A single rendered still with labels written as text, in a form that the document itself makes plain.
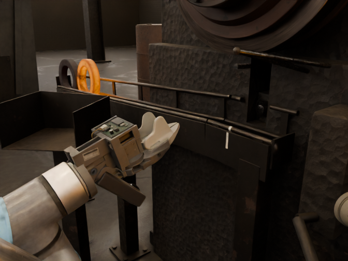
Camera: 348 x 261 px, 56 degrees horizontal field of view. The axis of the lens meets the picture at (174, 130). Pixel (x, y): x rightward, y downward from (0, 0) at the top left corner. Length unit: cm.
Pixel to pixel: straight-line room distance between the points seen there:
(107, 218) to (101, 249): 23
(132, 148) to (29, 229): 19
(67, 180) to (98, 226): 118
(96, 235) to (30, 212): 113
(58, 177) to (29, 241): 10
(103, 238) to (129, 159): 107
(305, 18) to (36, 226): 55
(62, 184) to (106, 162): 8
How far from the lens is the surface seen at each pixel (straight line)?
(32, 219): 52
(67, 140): 105
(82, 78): 157
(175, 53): 105
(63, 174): 52
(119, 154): 53
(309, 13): 64
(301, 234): 65
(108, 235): 162
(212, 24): 76
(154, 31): 355
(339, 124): 61
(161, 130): 59
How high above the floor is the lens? 96
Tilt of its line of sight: 19 degrees down
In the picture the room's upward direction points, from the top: straight up
